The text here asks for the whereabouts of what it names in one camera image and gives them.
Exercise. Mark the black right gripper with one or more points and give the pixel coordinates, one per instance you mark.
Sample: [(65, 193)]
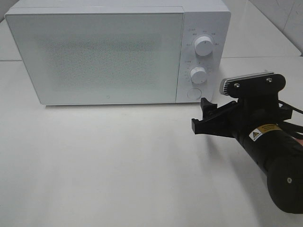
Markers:
[(240, 118)]

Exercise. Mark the white round door release button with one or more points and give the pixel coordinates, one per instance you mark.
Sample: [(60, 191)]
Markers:
[(194, 94)]

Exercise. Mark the white microwave door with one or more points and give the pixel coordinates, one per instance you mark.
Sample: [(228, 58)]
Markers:
[(100, 59)]

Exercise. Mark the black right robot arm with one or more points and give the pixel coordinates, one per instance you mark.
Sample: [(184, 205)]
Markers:
[(280, 157)]

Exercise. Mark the white lower microwave knob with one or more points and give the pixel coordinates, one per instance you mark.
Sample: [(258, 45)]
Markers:
[(198, 75)]

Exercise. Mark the white microwave knob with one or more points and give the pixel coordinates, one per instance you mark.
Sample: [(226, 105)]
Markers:
[(198, 75), (203, 45)]

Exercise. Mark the white upper microwave knob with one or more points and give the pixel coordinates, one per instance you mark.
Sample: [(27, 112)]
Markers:
[(203, 45)]

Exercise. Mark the white microwave oven body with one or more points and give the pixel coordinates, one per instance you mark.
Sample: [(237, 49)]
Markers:
[(200, 17)]

